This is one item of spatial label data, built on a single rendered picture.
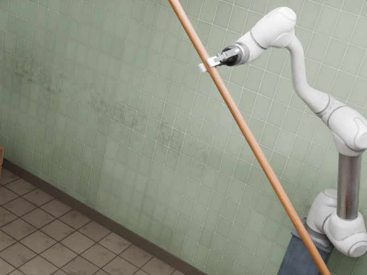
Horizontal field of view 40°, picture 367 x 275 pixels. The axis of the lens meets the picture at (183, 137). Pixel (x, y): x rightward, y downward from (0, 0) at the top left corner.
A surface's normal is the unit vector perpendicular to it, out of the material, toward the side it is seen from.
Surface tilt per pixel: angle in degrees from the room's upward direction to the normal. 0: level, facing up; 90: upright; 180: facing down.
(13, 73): 90
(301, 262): 90
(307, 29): 90
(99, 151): 90
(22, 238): 0
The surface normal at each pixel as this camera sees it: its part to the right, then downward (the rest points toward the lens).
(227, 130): -0.50, 0.28
